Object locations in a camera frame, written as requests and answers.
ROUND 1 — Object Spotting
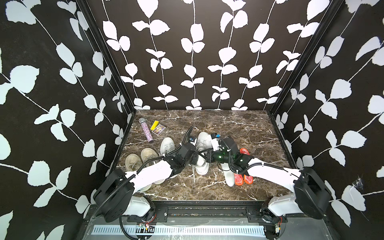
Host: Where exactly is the white sneaker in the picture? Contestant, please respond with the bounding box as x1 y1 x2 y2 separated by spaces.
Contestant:
195 132 212 176
160 137 176 156

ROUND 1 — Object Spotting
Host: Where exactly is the white grey insole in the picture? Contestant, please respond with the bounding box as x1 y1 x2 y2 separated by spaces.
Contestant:
221 163 235 187

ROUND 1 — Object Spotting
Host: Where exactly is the red orange insole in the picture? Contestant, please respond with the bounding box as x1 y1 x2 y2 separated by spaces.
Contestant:
234 174 244 186

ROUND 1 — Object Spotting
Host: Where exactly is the beige sneaker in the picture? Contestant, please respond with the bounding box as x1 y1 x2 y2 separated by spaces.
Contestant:
125 153 152 193
141 148 160 167

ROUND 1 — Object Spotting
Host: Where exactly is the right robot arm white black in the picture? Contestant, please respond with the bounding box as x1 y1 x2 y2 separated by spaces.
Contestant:
207 134 332 222

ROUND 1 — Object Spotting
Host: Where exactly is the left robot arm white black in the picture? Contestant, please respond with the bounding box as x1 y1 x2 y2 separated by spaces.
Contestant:
92 143 199 223

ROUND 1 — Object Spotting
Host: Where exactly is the small purple card box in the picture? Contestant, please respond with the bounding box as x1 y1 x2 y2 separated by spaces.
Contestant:
152 124 166 136

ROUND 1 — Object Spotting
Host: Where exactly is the yellow wedge block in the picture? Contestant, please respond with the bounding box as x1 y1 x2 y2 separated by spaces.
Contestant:
151 121 160 131

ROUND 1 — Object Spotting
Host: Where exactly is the purple glitter tube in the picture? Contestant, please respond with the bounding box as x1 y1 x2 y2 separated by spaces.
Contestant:
139 118 154 143

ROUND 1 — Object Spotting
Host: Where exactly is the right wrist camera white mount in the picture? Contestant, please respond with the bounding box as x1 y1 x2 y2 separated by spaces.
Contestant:
210 133 221 151

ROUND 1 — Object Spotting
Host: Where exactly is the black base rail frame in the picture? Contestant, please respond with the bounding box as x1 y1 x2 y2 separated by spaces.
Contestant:
83 200 331 224

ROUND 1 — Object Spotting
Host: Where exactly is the white slotted cable duct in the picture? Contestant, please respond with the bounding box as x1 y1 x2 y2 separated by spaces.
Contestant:
90 224 267 238

